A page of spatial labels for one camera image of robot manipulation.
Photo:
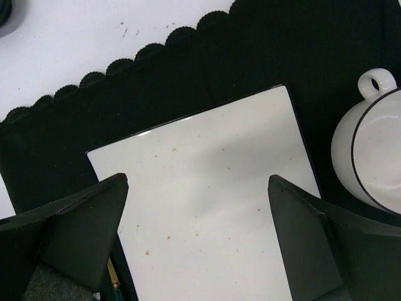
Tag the white cup black rim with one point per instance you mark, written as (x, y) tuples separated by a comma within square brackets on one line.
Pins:
[(365, 148)]

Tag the gold fork teal handle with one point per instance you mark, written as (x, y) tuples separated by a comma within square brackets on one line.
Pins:
[(115, 282)]

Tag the white square plate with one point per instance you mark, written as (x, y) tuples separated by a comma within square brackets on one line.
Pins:
[(197, 224)]

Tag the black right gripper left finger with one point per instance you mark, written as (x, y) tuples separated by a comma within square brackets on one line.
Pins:
[(60, 251)]

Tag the black scalloped placemat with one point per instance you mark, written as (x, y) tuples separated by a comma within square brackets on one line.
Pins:
[(316, 49)]

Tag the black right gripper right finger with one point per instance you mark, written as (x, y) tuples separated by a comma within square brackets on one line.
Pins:
[(334, 253)]

